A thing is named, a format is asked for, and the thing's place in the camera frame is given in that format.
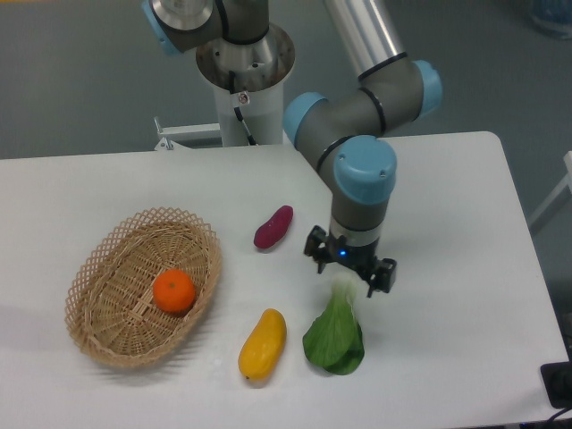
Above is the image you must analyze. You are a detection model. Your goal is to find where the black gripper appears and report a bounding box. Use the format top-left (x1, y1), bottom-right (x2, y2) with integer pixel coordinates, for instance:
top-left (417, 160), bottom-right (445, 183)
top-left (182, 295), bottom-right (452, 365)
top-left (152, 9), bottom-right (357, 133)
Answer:
top-left (304, 225), bottom-right (397, 298)

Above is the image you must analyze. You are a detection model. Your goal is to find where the orange fruit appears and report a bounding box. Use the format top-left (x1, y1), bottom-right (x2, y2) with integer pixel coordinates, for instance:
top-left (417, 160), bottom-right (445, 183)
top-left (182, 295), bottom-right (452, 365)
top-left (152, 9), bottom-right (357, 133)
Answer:
top-left (152, 269), bottom-right (196, 313)

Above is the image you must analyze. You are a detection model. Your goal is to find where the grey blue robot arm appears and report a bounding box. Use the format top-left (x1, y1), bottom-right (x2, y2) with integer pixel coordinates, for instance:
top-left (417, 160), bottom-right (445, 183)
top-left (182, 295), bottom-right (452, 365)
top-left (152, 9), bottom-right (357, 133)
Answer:
top-left (142, 1), bottom-right (442, 292)

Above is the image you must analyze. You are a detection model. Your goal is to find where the woven wicker basket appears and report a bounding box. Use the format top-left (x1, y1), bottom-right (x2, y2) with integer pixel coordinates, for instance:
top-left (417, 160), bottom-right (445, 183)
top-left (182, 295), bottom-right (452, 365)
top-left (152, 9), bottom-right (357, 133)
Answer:
top-left (65, 207), bottom-right (223, 369)

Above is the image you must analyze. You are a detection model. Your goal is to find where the green bok choy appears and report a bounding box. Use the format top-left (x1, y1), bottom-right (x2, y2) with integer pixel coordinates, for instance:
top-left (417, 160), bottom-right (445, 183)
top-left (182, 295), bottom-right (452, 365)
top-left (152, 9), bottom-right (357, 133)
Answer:
top-left (302, 273), bottom-right (365, 375)

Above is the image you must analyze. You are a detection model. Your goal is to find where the purple sweet potato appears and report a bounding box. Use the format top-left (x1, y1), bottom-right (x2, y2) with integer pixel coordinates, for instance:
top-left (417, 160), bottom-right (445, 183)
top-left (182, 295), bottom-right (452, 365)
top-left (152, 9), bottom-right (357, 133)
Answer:
top-left (253, 205), bottom-right (294, 250)

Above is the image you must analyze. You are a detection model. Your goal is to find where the yellow mango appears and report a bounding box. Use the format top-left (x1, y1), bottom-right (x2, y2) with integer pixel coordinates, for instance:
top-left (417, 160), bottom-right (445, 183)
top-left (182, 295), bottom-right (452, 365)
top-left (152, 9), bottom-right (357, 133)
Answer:
top-left (238, 308), bottom-right (287, 382)

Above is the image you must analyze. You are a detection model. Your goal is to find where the black device at table edge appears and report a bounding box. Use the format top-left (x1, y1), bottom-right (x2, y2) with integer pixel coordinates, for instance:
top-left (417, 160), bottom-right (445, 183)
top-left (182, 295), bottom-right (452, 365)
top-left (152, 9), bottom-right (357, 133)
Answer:
top-left (540, 361), bottom-right (571, 408)

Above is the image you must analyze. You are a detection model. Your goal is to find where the blue object top right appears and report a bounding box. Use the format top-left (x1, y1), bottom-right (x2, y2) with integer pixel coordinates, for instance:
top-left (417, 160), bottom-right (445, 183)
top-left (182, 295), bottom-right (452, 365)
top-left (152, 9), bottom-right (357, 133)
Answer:
top-left (528, 0), bottom-right (571, 40)

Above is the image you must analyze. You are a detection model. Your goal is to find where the black cable on pedestal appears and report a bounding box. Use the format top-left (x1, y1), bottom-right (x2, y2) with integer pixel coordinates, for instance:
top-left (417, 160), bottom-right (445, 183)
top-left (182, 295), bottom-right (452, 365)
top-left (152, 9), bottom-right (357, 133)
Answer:
top-left (227, 70), bottom-right (259, 147)

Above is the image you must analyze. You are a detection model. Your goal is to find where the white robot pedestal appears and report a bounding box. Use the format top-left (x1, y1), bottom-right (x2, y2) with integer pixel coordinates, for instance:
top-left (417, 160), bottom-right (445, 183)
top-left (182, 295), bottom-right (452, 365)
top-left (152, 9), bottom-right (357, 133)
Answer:
top-left (153, 24), bottom-right (297, 151)

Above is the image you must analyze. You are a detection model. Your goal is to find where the white frame at right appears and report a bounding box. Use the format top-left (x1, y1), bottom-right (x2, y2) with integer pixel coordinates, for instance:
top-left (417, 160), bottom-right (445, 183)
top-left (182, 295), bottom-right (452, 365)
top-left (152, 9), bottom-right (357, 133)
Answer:
top-left (527, 151), bottom-right (571, 237)

